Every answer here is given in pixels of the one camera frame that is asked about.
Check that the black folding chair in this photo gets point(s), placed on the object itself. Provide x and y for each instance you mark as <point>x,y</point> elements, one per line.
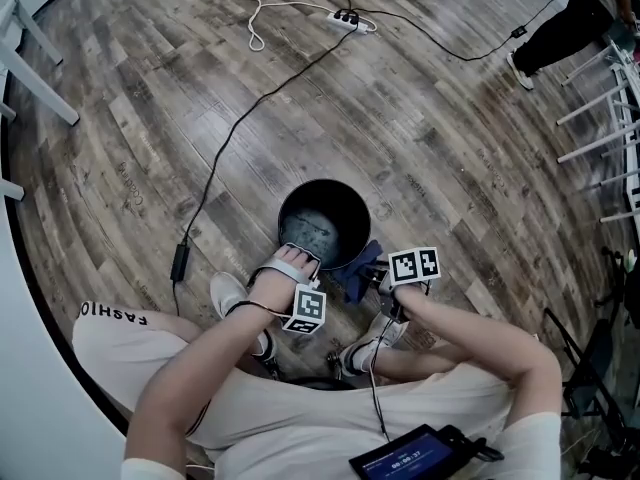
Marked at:
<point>595,368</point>

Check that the person's right white shoe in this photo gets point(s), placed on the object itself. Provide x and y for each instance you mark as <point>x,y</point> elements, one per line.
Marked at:
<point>375,343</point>

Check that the person's white shirt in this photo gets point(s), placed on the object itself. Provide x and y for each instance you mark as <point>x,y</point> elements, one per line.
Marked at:
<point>530,448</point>

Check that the white table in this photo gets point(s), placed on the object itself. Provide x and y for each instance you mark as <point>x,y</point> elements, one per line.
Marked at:
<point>45,88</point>

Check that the person's left hand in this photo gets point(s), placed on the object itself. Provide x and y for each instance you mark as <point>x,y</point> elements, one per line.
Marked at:
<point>272,293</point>

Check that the black screen device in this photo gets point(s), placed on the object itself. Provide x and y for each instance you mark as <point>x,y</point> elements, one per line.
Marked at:
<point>405,460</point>

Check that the black power adapter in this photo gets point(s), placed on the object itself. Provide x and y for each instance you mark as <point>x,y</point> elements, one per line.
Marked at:
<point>180,263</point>

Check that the black stand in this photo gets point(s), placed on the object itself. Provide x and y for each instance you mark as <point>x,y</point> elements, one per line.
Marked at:
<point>630,288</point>

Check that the dark blue cloth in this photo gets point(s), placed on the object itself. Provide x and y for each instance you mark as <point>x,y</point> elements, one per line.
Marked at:
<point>360,280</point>

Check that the person's right forearm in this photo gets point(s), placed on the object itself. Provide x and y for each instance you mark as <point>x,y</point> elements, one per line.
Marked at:
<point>475,338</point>

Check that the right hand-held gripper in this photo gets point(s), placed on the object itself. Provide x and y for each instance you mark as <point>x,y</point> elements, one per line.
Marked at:
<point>415,266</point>

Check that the person's left forearm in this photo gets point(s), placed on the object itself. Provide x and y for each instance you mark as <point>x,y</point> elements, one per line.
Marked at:
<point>195,378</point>

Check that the person's right leg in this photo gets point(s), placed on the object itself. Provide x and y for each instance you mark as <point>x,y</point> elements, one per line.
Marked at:
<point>425,363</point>

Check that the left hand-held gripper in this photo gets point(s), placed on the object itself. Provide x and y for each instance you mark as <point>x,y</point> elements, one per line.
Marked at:
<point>305,313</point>

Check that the black stool with chrome base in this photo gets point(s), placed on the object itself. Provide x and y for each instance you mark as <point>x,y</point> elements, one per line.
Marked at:
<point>334,363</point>

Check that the person's right white sock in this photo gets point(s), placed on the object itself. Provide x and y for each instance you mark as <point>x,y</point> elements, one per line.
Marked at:
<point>352,360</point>

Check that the black round bucket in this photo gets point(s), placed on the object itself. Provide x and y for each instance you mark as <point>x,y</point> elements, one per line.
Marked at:
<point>335,213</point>

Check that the white table frame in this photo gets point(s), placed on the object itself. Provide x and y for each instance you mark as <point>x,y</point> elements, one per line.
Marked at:
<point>595,144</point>

